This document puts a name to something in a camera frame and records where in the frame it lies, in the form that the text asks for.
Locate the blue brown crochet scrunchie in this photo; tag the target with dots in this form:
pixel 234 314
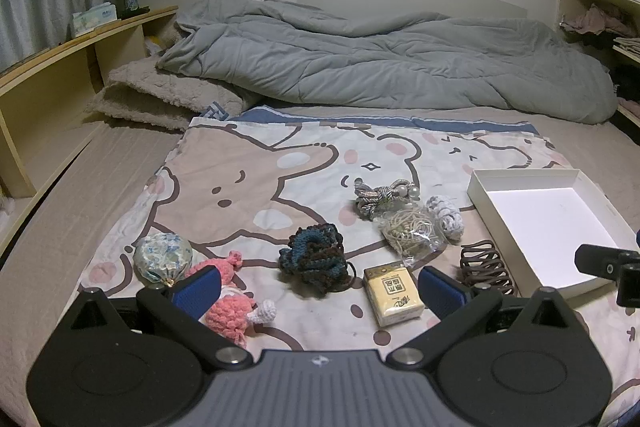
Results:
pixel 312 257

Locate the wooden bedside shelf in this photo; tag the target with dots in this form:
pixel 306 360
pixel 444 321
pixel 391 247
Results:
pixel 50 72

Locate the dark clothes pile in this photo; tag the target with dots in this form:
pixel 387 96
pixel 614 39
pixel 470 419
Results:
pixel 627 79

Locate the white grey crochet scrunchie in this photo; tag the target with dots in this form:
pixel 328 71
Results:
pixel 445 217

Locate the tissue box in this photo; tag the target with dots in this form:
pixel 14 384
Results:
pixel 95 18

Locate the pink crumpled clothes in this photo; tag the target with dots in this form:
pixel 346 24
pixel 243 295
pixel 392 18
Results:
pixel 595 19

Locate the brown hair claw clip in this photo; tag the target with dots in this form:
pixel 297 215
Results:
pixel 487 264

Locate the blue floral pouch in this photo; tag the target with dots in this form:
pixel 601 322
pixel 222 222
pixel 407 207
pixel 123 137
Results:
pixel 160 257

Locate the cream wall shelf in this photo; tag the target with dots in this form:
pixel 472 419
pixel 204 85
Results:
pixel 570 7

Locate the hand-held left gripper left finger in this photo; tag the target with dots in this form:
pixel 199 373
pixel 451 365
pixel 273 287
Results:
pixel 197 289

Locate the yellow tissue packet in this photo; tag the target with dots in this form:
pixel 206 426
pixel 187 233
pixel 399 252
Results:
pixel 392 294

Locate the beige bed sheet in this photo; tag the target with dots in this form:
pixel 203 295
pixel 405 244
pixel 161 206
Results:
pixel 65 207

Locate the pink crochet toy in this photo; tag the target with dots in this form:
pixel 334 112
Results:
pixel 230 312

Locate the white cardboard box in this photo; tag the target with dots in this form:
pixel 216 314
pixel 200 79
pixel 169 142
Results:
pixel 540 227

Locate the grey duvet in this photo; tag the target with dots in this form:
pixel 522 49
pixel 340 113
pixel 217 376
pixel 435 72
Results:
pixel 375 57

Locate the printed bear blanket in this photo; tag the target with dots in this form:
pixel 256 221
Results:
pixel 250 187

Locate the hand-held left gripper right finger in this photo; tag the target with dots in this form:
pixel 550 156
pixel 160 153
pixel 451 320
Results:
pixel 439 292

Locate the bag of rubber bands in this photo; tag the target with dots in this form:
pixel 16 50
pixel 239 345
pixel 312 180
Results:
pixel 407 232

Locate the grey curtain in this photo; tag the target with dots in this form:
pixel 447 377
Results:
pixel 45 2

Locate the folded beige clothes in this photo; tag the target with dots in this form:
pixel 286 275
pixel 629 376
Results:
pixel 627 43

